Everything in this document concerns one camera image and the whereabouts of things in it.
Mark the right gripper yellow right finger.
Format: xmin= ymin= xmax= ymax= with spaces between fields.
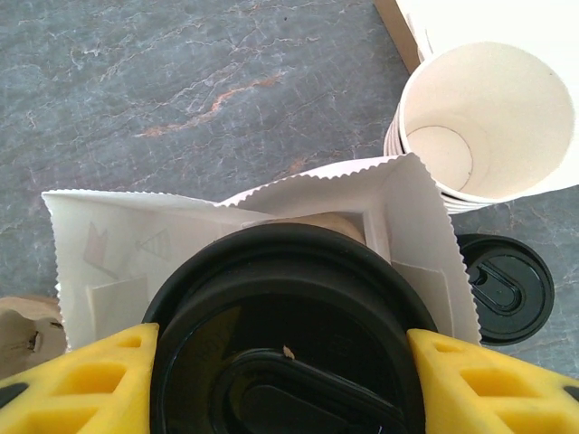
xmin=405 ymin=327 xmax=579 ymax=434

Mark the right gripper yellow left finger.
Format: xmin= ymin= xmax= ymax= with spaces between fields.
xmin=0 ymin=323 xmax=160 ymax=434

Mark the white paper bag with handles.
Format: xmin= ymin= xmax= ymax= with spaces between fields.
xmin=40 ymin=152 xmax=481 ymax=358

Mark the black plastic cup lid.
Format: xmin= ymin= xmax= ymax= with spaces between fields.
xmin=142 ymin=223 xmax=441 ymax=434

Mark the stack of black cup lids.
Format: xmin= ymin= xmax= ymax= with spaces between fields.
xmin=455 ymin=233 xmax=555 ymax=348

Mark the nested white-rimmed paper cup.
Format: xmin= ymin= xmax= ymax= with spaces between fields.
xmin=397 ymin=41 xmax=575 ymax=203
xmin=383 ymin=106 xmax=512 ymax=216
xmin=393 ymin=97 xmax=557 ymax=207
xmin=387 ymin=101 xmax=535 ymax=212

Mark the brown cardboard tray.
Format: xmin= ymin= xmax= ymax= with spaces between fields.
xmin=374 ymin=0 xmax=424 ymax=74

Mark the cardboard box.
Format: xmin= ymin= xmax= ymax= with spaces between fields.
xmin=395 ymin=0 xmax=579 ymax=62

